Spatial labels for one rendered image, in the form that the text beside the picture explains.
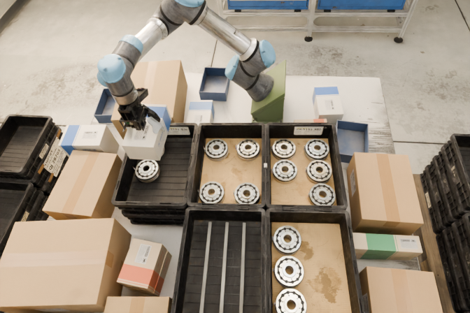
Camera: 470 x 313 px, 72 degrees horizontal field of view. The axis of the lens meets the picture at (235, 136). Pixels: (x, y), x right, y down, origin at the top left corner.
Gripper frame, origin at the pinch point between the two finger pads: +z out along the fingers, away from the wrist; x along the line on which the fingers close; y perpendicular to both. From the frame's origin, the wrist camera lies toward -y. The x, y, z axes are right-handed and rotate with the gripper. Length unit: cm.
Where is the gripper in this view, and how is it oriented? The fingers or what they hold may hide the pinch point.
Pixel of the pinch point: (147, 128)
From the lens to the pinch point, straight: 127.0
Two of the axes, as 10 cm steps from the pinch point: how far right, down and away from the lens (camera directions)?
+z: 0.7, 5.7, 8.2
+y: -1.1, 8.2, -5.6
